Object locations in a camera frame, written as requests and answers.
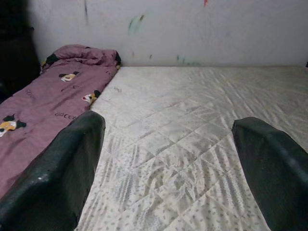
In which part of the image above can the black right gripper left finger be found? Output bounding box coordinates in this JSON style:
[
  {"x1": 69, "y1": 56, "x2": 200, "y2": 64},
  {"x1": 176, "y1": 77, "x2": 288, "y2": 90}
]
[{"x1": 0, "y1": 110, "x2": 106, "y2": 231}]

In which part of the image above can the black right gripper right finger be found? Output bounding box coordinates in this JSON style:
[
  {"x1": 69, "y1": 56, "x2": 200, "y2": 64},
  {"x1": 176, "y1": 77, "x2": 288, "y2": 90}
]
[{"x1": 231, "y1": 116, "x2": 308, "y2": 231}]

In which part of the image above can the mauve cartoon print blanket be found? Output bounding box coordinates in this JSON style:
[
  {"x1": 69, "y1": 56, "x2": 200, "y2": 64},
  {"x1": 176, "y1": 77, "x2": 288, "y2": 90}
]
[{"x1": 0, "y1": 44, "x2": 122, "y2": 201}]

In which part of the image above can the grey quilted mattress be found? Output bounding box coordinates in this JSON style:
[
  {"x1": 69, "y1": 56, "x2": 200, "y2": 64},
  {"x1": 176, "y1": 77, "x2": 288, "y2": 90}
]
[{"x1": 73, "y1": 64, "x2": 308, "y2": 231}]

